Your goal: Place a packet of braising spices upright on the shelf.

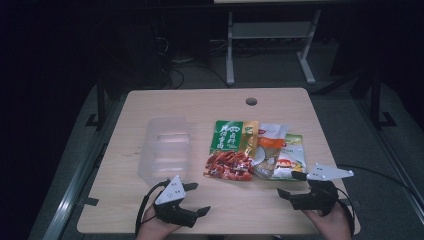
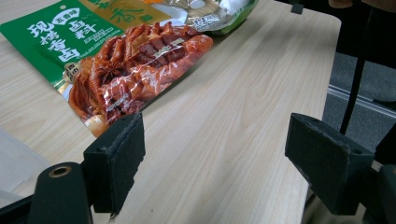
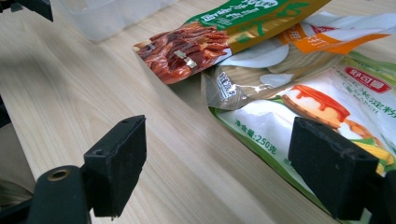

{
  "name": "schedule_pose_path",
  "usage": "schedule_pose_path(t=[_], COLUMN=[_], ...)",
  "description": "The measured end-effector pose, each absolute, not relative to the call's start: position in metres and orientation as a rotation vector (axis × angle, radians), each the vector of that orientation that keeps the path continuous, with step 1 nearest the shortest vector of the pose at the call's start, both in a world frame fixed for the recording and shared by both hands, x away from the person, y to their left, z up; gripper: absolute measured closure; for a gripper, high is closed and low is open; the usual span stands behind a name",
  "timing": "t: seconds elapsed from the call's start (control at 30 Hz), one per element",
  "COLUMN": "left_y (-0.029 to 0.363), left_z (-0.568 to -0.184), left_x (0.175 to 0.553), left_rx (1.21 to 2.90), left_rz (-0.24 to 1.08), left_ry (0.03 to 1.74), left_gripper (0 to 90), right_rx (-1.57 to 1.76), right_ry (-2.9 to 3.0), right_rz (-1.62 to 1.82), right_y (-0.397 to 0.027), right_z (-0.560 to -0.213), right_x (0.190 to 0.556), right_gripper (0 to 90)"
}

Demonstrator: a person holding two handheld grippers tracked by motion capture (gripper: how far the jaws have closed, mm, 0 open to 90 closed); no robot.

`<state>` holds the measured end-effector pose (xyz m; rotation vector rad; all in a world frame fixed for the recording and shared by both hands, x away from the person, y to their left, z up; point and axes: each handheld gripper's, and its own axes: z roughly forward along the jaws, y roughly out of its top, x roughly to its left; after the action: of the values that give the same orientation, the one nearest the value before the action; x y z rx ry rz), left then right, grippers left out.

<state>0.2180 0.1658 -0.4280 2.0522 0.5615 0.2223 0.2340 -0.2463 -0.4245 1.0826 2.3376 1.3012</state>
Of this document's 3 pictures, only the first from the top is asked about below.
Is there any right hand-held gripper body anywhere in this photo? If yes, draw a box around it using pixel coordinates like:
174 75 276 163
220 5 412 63
289 162 355 217

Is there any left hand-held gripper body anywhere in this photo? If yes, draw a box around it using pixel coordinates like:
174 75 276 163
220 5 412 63
152 175 198 229

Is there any white and green packet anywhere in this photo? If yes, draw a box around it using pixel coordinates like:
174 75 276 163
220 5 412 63
269 133 308 182

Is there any white and orange packet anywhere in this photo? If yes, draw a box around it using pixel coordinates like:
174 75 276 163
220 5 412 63
252 123 290 179

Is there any clear plastic container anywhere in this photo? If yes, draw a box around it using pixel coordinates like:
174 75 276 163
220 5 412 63
137 115 192 188

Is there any green and red seasoning packet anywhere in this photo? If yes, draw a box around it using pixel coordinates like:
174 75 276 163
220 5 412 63
203 119 260 182

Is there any person's right hand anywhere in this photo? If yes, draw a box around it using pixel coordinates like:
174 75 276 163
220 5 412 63
302 201 353 240

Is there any person's left hand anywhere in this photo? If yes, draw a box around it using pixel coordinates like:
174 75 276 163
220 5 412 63
135 204 183 240

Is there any black metal stand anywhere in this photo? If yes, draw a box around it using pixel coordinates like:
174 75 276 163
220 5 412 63
84 82 108 130
369 70 398 130

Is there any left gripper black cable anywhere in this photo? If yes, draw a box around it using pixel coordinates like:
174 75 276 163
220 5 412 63
134 179 172 235

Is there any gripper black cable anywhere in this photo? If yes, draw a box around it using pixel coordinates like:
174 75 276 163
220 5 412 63
134 179 172 235
335 187 356 236

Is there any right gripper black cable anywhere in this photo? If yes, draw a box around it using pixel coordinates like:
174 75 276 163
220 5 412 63
335 187 356 236

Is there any black floor cable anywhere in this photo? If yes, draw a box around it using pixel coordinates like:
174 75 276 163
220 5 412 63
337 163 424 203

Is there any tangle of dark cables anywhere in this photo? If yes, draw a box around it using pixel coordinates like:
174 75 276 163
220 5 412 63
155 35 231 90

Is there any white metal desk frame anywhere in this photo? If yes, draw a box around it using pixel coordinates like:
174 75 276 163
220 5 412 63
213 0 322 86

